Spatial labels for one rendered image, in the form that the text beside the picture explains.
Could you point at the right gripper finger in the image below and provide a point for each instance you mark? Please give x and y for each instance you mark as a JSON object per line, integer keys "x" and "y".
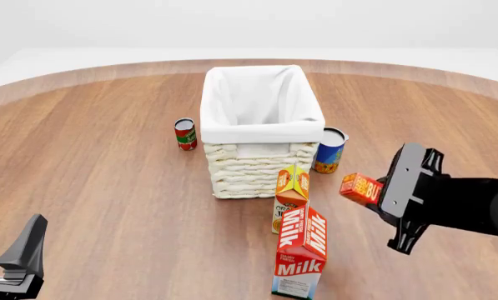
{"x": 381, "y": 212}
{"x": 380, "y": 180}

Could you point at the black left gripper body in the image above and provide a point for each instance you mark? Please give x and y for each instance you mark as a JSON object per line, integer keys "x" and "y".
{"x": 11, "y": 290}

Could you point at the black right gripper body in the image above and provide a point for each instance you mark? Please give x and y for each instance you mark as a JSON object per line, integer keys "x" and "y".
{"x": 409, "y": 234}

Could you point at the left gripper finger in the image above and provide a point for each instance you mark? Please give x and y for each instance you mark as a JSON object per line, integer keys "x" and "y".
{"x": 25, "y": 250}

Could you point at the red orange butter box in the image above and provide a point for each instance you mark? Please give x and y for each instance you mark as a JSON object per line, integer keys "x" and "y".
{"x": 361, "y": 189}

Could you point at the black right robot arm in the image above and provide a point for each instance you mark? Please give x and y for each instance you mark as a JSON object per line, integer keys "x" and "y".
{"x": 474, "y": 203}

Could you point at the white woven basket cloth liner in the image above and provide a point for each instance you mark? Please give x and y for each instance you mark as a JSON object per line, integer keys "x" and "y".
{"x": 253, "y": 168}

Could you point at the blue tin yellow print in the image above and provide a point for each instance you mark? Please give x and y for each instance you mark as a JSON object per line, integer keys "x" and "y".
{"x": 330, "y": 156}

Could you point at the red white milk carton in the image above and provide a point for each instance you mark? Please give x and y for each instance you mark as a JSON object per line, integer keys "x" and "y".
{"x": 298, "y": 250}

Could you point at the orange juice carton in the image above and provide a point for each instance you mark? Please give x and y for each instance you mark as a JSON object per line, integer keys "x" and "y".
{"x": 288, "y": 200}

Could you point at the red tomato sauce tin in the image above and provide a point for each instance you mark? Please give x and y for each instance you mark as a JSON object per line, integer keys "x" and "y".
{"x": 186, "y": 137}

